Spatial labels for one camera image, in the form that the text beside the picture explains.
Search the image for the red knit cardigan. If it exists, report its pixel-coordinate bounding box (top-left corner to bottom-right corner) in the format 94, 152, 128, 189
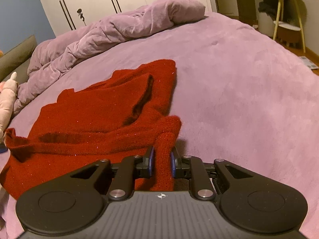
1, 59, 181, 199

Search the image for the black clothes pile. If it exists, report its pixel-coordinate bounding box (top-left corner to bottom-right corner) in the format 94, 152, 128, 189
258, 0, 279, 16

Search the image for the purple bed sheet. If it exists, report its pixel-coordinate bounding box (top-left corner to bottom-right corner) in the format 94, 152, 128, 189
11, 12, 318, 238

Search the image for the purple crumpled duvet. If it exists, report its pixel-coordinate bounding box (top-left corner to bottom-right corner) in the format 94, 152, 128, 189
13, 0, 206, 115

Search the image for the pink plush toy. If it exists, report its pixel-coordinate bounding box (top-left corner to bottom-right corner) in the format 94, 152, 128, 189
0, 72, 17, 143

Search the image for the olive green headboard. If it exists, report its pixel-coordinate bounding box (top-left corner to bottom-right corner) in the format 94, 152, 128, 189
1, 35, 37, 85

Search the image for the dark wooden door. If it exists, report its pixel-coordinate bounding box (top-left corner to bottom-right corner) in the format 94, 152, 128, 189
236, 0, 258, 26

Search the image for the yellow-legged side table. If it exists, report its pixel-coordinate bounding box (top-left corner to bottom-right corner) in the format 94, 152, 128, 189
273, 0, 306, 53

